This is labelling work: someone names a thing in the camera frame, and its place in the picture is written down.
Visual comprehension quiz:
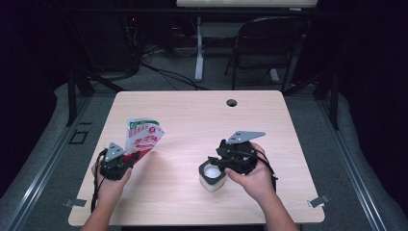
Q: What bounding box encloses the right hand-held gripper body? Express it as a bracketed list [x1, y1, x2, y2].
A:
[224, 130, 267, 176]

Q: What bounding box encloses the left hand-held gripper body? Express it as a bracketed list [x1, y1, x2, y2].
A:
[99, 141, 136, 181]

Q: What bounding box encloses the pink and white plastic bag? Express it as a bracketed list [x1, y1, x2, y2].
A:
[123, 116, 166, 166]

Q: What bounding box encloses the person's left hand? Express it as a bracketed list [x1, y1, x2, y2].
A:
[91, 163, 133, 203]

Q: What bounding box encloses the person's right hand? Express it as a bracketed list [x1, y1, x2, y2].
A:
[224, 142, 277, 201]

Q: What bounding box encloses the white standing desk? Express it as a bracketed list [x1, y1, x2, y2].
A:
[175, 0, 319, 84]

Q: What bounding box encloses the black folding chair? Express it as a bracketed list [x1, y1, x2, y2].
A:
[223, 15, 311, 93]

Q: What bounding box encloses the dark computer tower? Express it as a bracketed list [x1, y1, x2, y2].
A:
[90, 13, 142, 74]

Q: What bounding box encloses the left hand-held gripper cable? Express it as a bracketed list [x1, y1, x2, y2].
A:
[90, 148, 109, 214]

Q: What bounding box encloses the hand-held gripper cable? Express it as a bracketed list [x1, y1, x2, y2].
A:
[90, 148, 109, 214]
[253, 148, 279, 193]

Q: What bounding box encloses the right hand-held gripper cable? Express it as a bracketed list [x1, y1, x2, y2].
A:
[253, 148, 279, 193]

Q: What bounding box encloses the grey metal table bracket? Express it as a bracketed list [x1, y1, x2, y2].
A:
[307, 193, 331, 208]
[63, 197, 88, 208]

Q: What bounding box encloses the aluminium floor rail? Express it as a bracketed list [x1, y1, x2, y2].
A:
[5, 95, 94, 231]
[316, 95, 388, 231]

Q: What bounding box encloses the black metal frame stand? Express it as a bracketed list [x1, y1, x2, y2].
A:
[283, 69, 341, 131]
[65, 66, 125, 127]

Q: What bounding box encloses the black floor cable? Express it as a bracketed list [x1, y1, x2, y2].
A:
[140, 60, 210, 91]

